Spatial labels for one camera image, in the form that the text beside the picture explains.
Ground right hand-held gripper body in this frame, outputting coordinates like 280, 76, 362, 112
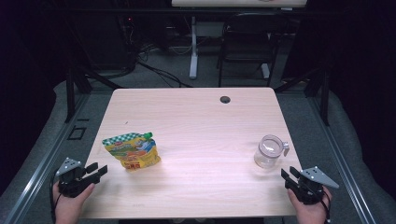
284, 166, 340, 205

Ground person's right hand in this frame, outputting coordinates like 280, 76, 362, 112
287, 187, 332, 224

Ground black folding chair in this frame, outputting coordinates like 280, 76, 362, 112
217, 12, 289, 88

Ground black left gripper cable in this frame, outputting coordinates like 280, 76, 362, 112
49, 175, 62, 224

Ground yellow spouted seasoning pouch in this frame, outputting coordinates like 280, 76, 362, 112
102, 132, 162, 171

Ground clear glass jar with lid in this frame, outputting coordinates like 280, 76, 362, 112
253, 133, 290, 170

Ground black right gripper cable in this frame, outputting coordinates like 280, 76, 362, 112
319, 189, 332, 224

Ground black metal frame post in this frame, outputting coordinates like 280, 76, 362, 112
64, 65, 123, 124
274, 65, 331, 127

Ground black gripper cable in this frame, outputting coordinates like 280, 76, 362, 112
319, 189, 332, 224
49, 175, 62, 224

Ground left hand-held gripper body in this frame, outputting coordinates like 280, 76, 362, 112
55, 157, 102, 199

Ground dark computer tower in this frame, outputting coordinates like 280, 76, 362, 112
88, 13, 138, 71

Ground black floor cables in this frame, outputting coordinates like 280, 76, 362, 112
135, 43, 193, 89

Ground person's left hand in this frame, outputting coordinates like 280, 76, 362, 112
51, 182, 96, 224

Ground aluminium floor rail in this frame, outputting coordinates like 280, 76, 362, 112
3, 92, 92, 224
306, 94, 378, 224

